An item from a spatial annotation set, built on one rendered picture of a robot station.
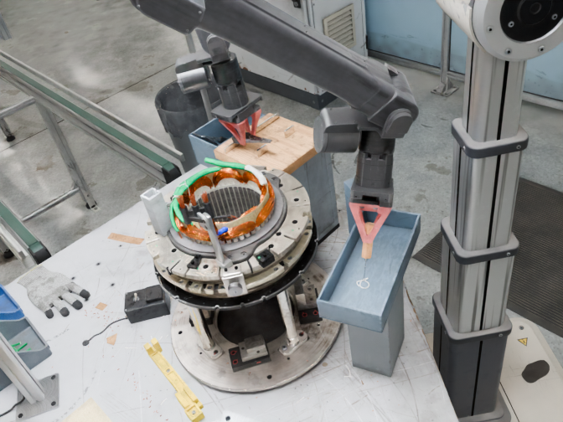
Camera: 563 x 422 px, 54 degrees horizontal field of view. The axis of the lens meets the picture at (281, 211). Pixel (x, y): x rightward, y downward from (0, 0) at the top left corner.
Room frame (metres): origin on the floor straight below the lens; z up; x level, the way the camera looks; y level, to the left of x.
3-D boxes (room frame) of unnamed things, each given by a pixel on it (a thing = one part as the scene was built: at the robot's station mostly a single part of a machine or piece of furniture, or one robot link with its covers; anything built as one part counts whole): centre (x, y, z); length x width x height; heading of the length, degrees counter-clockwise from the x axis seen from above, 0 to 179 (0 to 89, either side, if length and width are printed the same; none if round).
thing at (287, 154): (1.09, -0.01, 1.05); 0.20 x 0.19 x 0.02; 39
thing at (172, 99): (2.46, 0.31, 0.39); 0.39 x 0.39 x 0.35
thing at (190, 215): (0.70, 0.13, 1.21); 0.04 x 0.04 x 0.03; 42
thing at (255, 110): (1.07, 0.04, 1.14); 0.07 x 0.07 x 0.09; 40
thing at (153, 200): (0.81, 0.22, 1.14); 0.03 x 0.03 x 0.09; 42
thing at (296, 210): (0.82, 0.10, 1.09); 0.32 x 0.32 x 0.01
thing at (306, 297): (0.81, -0.01, 0.85); 0.06 x 0.04 x 0.05; 178
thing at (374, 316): (0.67, -0.14, 0.92); 0.25 x 0.11 x 0.28; 148
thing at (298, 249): (0.74, -0.02, 1.05); 0.09 x 0.04 x 0.01; 132
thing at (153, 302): (0.91, 0.36, 0.81); 0.10 x 0.06 x 0.06; 93
